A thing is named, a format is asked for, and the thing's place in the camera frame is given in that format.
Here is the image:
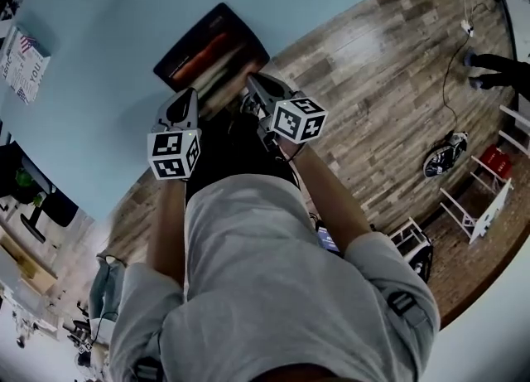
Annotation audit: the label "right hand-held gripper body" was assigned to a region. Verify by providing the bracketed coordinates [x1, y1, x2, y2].
[256, 75, 330, 153]

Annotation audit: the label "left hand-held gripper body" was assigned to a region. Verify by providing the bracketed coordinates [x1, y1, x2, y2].
[147, 87, 203, 182]

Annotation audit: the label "person's left forearm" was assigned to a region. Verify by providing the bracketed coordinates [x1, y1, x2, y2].
[147, 179, 188, 290]

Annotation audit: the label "person's right forearm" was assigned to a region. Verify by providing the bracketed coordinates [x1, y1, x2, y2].
[280, 139, 374, 255]

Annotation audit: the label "person's black trousers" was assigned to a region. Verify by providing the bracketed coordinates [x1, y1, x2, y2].
[185, 109, 300, 204]

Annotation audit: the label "black phone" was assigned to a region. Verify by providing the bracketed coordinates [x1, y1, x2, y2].
[316, 225, 343, 255]

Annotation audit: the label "black monitor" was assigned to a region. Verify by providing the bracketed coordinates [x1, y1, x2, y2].
[0, 141, 80, 244]

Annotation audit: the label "green plant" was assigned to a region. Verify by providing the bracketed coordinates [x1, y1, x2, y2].
[14, 167, 46, 208]

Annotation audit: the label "black and white shoes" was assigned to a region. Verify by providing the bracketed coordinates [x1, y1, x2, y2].
[422, 130, 470, 179]

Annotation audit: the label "person's grey shirt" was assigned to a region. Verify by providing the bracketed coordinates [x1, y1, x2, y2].
[108, 172, 442, 382]

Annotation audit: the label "white trolley cart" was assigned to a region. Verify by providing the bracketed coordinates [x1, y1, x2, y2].
[388, 216, 435, 283]

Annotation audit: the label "red crate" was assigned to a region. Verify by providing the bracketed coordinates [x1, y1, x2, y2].
[479, 143, 513, 179]

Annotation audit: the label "white metal rack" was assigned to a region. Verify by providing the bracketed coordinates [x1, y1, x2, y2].
[437, 104, 530, 245]

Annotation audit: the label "black floor cable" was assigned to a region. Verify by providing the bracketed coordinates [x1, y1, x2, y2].
[430, 1, 489, 153]

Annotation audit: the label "black strap buckle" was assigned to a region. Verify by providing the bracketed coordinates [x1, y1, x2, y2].
[387, 290, 430, 328]

